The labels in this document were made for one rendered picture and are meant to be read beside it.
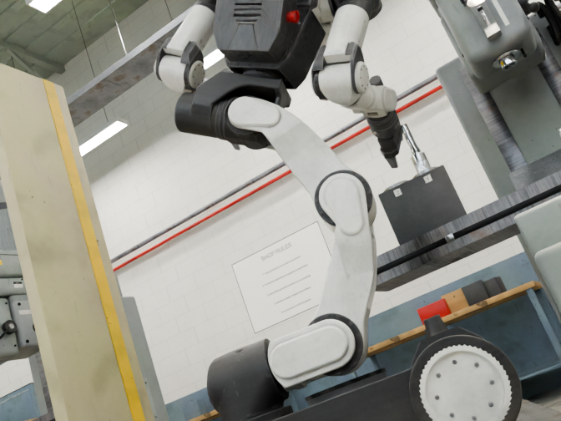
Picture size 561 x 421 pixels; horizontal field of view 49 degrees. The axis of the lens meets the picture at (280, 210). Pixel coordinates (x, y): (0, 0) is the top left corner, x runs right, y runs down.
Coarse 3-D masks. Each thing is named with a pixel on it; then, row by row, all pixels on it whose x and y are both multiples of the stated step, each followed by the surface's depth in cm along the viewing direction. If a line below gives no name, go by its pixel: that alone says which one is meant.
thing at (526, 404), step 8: (520, 408) 143; (528, 408) 137; (536, 408) 133; (544, 408) 128; (520, 416) 130; (528, 416) 126; (536, 416) 122; (544, 416) 118; (552, 416) 114; (560, 416) 111
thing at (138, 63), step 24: (168, 24) 483; (144, 48) 492; (120, 72) 509; (144, 72) 521; (72, 96) 524; (96, 96) 529; (72, 120) 550; (360, 120) 651; (336, 144) 661; (192, 216) 739; (144, 240) 768; (168, 240) 752
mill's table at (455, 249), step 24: (528, 192) 168; (552, 192) 165; (480, 216) 173; (504, 216) 170; (432, 240) 178; (456, 240) 175; (480, 240) 174; (504, 240) 190; (384, 264) 184; (408, 264) 181; (432, 264) 185; (384, 288) 196
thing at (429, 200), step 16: (416, 176) 193; (432, 176) 189; (448, 176) 187; (384, 192) 193; (400, 192) 191; (416, 192) 190; (432, 192) 188; (448, 192) 186; (384, 208) 192; (400, 208) 190; (416, 208) 189; (432, 208) 187; (448, 208) 185; (400, 224) 190; (416, 224) 188; (432, 224) 186; (400, 240) 189
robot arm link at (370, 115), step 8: (376, 80) 177; (360, 112) 179; (368, 112) 178; (376, 112) 177; (384, 112) 176; (392, 112) 180; (368, 120) 182; (376, 120) 180; (384, 120) 179; (392, 120) 180; (376, 128) 181; (384, 128) 181
